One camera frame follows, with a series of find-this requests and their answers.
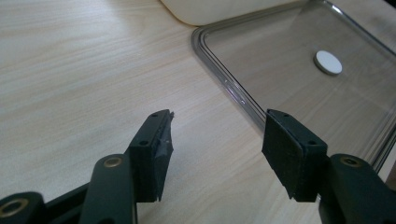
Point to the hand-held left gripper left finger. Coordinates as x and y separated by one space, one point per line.
149 161

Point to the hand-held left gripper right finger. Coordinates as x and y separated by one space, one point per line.
292 155

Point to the cream plastic container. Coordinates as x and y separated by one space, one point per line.
218 9

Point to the clear container lid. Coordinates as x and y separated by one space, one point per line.
299 74

